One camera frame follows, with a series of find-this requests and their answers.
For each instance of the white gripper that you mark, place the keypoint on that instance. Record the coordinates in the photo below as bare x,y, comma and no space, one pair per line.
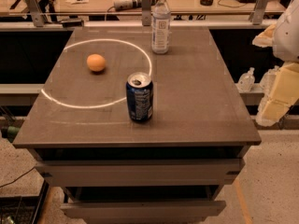
288,36

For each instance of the blue pepsi can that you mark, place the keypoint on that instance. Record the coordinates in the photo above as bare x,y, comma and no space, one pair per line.
139,94

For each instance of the clear plastic water bottle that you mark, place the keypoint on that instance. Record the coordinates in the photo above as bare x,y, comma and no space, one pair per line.
161,17

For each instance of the upper grey drawer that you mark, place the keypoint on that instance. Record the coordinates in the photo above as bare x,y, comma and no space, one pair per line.
140,173

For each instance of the grey drawer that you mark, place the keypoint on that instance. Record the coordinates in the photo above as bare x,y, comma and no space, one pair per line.
144,212
140,173

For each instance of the grey cabinet with drawers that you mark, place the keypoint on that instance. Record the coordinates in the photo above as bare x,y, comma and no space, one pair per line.
136,137

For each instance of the orange fruit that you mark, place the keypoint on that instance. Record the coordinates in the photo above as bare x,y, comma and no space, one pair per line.
96,62

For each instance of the lower grey drawer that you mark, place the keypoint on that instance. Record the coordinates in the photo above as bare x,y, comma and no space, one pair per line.
144,212

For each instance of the grey metal bracket right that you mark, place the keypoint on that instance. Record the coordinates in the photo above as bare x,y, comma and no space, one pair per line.
256,16

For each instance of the grey metal bracket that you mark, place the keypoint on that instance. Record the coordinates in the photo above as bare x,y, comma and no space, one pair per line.
146,13
256,16
35,13

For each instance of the grey metal bracket middle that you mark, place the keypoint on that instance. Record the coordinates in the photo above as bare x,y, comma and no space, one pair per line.
146,13

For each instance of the grey metal bracket left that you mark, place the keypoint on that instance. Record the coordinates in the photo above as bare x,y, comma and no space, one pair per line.
35,13

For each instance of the black wire crate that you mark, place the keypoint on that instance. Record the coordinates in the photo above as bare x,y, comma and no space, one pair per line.
22,209

